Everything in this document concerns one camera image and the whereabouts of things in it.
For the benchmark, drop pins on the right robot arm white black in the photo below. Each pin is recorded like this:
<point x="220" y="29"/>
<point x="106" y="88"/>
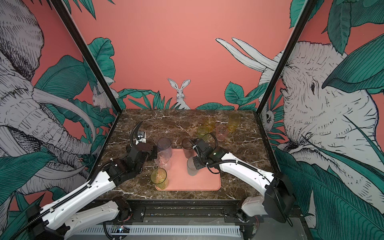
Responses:
<point x="276" y="189"/>

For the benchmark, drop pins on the pink glass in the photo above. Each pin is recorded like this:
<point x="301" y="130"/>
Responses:
<point x="221" y="133"/>

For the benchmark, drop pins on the black frame post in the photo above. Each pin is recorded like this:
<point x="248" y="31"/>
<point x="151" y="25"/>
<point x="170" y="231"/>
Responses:
<point x="300" y="24"/>
<point x="62" y="11"/>

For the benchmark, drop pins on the pink square tray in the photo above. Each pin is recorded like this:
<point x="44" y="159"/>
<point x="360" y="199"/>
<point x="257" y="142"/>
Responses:
<point x="178" y="178"/>

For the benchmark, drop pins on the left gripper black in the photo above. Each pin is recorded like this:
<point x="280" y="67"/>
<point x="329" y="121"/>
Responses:
<point x="152" y="155"/>

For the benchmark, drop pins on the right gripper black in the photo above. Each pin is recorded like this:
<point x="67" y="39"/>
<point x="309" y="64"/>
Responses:
<point x="196" y="161"/>

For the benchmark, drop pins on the orange yellow glass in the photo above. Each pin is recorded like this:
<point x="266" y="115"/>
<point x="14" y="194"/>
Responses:
<point x="210" y="123"/>

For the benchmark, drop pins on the tall yellow glass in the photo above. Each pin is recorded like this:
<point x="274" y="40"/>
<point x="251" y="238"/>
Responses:
<point x="233" y="121"/>

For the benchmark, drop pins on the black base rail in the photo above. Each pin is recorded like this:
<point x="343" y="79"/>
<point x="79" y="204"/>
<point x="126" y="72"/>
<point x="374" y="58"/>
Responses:
<point x="229" y="210"/>

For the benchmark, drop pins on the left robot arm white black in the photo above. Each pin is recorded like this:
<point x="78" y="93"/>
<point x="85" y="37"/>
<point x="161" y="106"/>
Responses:
<point x="66" y="216"/>

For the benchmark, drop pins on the left black frame post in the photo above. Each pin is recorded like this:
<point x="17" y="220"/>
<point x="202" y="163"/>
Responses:
<point x="62" y="11"/>

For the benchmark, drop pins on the white perforated strip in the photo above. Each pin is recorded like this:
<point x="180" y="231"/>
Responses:
<point x="153" y="230"/>

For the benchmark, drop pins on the clear short glass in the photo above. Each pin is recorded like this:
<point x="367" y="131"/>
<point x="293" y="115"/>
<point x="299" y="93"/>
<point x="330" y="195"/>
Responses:
<point x="163" y="160"/>

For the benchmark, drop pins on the frosted teal glass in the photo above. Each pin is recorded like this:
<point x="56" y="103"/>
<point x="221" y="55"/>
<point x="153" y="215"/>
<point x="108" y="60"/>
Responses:
<point x="192" y="171"/>

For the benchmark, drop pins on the light green glass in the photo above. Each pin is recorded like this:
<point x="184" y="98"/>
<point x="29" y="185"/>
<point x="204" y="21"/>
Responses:
<point x="159" y="178"/>
<point x="204" y="133"/>

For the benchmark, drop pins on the clear bluish tall glass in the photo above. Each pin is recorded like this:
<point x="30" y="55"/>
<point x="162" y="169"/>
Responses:
<point x="165" y="144"/>

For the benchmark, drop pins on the right black frame post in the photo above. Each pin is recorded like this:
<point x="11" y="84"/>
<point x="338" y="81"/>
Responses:
<point x="300" y="24"/>

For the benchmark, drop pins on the dark brown glass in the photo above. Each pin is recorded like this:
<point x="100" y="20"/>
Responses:
<point x="188" y="148"/>

